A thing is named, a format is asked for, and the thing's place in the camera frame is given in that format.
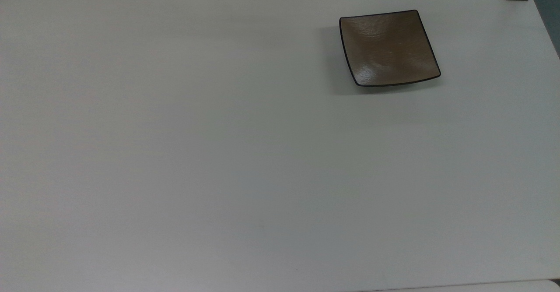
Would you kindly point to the square brown ceramic plate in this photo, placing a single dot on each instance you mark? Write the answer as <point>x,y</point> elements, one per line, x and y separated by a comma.
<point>389,49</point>

